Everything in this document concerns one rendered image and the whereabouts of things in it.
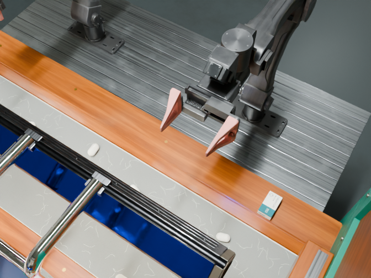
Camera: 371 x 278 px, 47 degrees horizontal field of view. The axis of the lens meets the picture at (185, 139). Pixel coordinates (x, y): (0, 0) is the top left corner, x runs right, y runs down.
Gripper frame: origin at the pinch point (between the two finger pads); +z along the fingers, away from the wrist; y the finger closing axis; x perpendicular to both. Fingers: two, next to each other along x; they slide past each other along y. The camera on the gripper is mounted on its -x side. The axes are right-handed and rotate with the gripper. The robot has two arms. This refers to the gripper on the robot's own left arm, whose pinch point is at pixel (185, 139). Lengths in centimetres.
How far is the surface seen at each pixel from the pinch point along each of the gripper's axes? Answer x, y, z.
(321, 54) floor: 109, -1, -136
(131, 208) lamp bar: -3.9, 0.8, 17.1
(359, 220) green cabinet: 20.0, 35.5, -12.5
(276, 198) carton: 28.9, 18.3, -11.7
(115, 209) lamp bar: -2.4, -1.7, 18.1
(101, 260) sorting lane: 33.0, -9.4, 21.9
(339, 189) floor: 108, 37, -67
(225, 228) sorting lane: 33.3, 11.1, -0.2
